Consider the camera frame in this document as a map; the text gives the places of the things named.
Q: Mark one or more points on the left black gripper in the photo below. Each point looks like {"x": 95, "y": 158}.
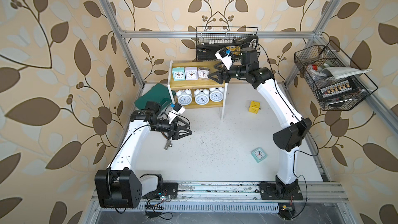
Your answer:
{"x": 176, "y": 135}

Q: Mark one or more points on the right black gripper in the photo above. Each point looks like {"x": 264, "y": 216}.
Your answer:
{"x": 224, "y": 71}

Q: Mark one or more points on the large white twin-bell clock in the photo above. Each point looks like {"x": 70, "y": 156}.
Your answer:
{"x": 216, "y": 94}

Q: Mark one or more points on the grey square alarm clock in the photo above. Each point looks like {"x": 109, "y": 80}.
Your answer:
{"x": 203, "y": 73}

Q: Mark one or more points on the white twin-bell alarm clock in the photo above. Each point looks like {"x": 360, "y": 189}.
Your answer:
{"x": 201, "y": 96}
{"x": 184, "y": 97}

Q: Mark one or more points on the lilac square alarm clock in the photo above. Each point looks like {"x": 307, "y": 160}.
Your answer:
{"x": 191, "y": 73}

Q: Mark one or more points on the teal square alarm clock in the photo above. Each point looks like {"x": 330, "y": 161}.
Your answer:
{"x": 178, "y": 73}
{"x": 259, "y": 154}

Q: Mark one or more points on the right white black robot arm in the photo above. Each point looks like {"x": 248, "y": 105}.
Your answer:
{"x": 294, "y": 126}

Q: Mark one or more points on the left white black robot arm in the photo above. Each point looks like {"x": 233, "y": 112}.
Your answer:
{"x": 123, "y": 166}

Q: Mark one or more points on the wooden two-tier shelf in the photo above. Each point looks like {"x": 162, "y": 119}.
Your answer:
{"x": 196, "y": 84}

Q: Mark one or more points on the black yellow box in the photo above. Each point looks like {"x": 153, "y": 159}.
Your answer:
{"x": 206, "y": 52}

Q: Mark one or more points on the yellow cube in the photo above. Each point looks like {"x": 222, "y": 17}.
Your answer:
{"x": 254, "y": 107}

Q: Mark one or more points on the white paper booklet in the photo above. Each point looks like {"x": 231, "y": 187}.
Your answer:
{"x": 343, "y": 72}

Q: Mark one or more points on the paint tube set box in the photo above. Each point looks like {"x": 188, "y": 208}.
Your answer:
{"x": 338, "y": 90}

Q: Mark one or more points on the orange handled pliers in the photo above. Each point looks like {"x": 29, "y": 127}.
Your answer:
{"x": 168, "y": 141}

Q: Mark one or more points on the black wire basket back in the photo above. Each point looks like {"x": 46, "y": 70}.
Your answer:
{"x": 211, "y": 39}

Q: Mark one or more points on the black wire basket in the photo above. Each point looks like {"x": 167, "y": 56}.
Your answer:
{"x": 312, "y": 60}
{"x": 211, "y": 39}

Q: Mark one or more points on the black handled tool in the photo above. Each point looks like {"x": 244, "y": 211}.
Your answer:
{"x": 251, "y": 41}

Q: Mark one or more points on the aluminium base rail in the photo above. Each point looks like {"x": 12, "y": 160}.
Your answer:
{"x": 217, "y": 191}

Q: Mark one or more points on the black wire basket right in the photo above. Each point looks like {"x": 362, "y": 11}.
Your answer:
{"x": 312, "y": 60}

